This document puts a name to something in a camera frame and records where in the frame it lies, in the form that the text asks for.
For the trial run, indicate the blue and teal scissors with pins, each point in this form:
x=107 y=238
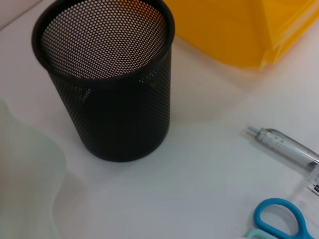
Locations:
x=258 y=216

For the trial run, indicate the yellow plastic bin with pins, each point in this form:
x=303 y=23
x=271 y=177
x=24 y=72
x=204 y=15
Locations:
x=224 y=32

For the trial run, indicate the clear grey ballpoint pen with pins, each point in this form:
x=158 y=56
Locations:
x=281 y=144

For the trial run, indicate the green glass fruit plate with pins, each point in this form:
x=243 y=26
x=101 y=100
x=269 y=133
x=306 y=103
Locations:
x=20 y=161

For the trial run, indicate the black mesh pen holder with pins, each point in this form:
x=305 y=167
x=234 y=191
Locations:
x=112 y=124

